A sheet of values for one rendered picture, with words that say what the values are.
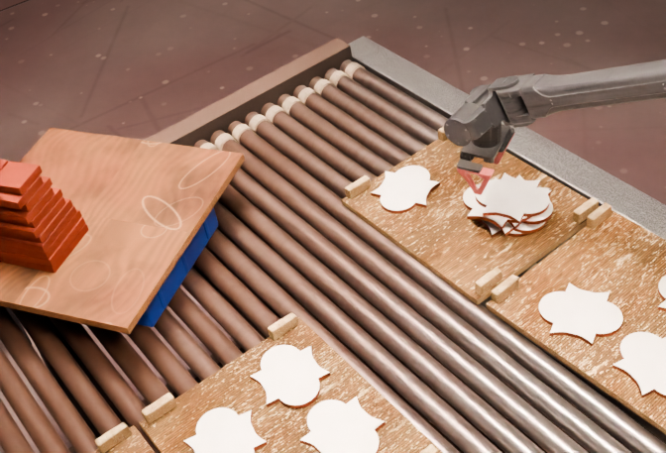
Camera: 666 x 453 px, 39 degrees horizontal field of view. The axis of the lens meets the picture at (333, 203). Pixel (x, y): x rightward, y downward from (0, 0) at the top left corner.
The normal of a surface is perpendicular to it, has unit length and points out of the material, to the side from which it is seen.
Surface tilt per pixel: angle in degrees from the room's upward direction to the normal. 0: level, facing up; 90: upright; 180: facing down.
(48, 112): 0
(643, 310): 0
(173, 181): 0
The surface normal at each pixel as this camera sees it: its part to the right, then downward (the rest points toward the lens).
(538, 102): -0.61, 0.58
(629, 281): -0.14, -0.74
